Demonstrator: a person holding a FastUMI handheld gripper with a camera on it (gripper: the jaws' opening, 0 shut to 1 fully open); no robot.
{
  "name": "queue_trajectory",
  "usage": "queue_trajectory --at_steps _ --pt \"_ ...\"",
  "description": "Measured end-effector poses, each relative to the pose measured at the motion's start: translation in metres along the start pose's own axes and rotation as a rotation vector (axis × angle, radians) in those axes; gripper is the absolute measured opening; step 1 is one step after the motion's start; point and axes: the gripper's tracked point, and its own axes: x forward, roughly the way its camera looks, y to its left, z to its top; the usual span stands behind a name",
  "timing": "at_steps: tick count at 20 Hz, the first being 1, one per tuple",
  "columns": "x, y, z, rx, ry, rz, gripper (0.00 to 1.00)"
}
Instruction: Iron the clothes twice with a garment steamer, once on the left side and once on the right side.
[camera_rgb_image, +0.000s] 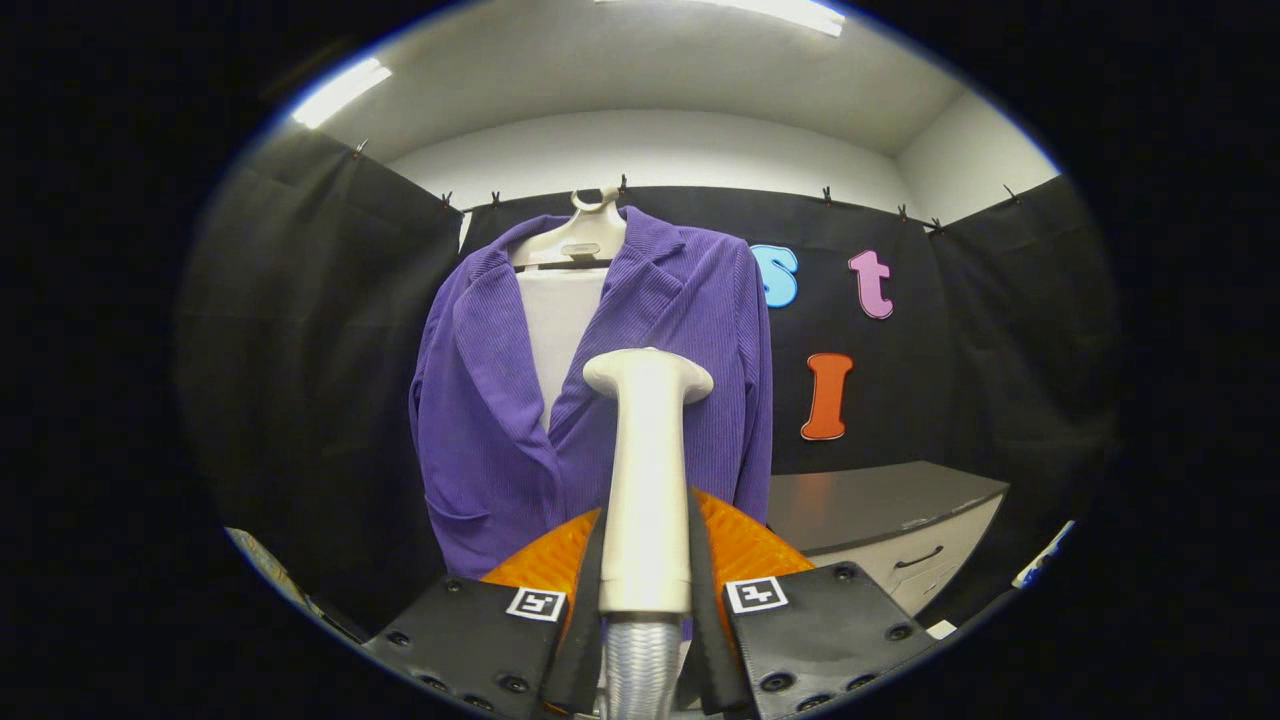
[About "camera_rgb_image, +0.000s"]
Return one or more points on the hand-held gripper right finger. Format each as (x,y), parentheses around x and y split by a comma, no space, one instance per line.
(712,650)

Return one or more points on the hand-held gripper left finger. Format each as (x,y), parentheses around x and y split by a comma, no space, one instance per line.
(585,650)

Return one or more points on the white garment steamer head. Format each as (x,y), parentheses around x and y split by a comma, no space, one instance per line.
(645,480)

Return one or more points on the white clothes hanger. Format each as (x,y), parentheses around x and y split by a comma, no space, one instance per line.
(590,240)

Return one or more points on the grey drawer cabinet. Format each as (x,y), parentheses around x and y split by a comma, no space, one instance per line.
(860,500)

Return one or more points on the white paper sheet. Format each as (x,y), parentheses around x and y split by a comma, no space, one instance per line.
(941,629)

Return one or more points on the white cloth under jacket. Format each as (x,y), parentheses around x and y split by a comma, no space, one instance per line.
(555,330)

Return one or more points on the patterned flat item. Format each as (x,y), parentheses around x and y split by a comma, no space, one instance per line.
(265,565)

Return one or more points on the row of black clips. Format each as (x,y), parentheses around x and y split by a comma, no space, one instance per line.
(826,194)

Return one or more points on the narrow ceiling light panel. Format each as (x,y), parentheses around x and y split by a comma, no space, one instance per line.
(340,92)

